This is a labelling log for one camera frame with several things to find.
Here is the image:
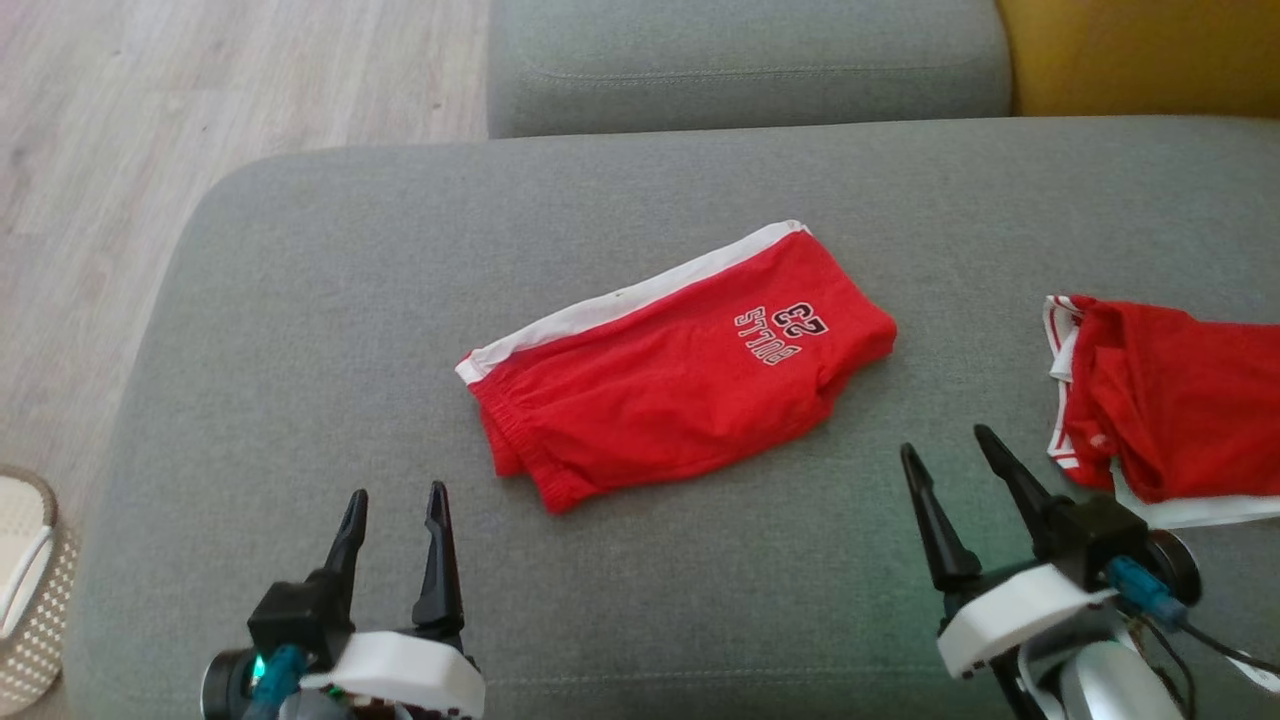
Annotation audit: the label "small grey sofa seat cushion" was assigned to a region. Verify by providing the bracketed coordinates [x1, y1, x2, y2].
[487, 0, 1013, 139]

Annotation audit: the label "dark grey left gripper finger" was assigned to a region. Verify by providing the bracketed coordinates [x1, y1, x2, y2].
[305, 488, 370, 627]
[410, 481, 467, 638]

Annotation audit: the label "red Bulls 23 jersey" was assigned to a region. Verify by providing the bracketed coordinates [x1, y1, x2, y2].
[1043, 293, 1280, 531]

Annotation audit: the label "red Bulls 23 shorts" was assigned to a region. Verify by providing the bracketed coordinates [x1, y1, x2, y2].
[455, 220, 898, 516]

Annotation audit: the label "teal printed cable tag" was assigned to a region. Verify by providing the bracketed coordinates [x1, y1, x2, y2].
[1235, 650, 1280, 693]

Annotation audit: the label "large grey sofa seat cushion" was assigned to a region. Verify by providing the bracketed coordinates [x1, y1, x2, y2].
[62, 115, 1280, 720]

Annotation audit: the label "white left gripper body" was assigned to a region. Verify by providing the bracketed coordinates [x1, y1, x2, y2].
[300, 628, 488, 720]

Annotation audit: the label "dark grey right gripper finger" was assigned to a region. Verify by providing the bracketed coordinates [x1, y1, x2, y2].
[973, 424, 1077, 562]
[900, 443, 984, 594]

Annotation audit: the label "yellow sofa backrest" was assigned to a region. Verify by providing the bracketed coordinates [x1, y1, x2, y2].
[997, 0, 1280, 119]

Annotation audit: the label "beige woven basket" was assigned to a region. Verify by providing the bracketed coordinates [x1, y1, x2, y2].
[0, 465, 81, 716]

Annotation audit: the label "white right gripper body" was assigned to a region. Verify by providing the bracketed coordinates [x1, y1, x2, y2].
[935, 562, 1117, 682]

